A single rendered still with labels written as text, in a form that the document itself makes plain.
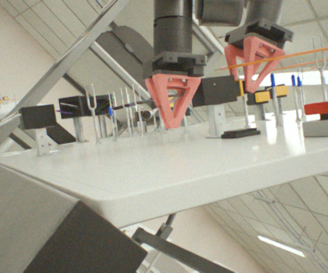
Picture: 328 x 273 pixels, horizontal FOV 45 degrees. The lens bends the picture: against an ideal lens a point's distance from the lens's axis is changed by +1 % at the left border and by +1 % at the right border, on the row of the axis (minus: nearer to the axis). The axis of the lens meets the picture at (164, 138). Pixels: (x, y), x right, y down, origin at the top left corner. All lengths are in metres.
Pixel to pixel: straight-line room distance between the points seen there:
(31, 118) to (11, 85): 7.43
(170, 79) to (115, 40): 1.14
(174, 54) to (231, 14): 0.11
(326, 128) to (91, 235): 0.27
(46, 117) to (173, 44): 0.34
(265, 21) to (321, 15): 2.96
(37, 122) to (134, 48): 0.96
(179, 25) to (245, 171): 0.33
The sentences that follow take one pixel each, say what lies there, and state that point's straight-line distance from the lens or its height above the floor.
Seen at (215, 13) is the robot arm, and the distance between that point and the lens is 0.59.
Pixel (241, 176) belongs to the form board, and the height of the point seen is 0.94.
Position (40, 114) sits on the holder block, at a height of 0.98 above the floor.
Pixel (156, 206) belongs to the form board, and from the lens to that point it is 0.24.
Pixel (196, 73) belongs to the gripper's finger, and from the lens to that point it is 0.55.
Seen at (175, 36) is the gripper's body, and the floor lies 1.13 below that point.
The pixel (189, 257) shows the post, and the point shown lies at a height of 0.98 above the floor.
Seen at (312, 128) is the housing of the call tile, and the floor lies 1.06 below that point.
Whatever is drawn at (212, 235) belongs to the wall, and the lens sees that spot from 11.45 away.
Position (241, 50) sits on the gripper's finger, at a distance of 0.67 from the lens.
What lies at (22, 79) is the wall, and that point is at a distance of 8.28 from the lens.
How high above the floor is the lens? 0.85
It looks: 18 degrees up
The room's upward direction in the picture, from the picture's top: 36 degrees clockwise
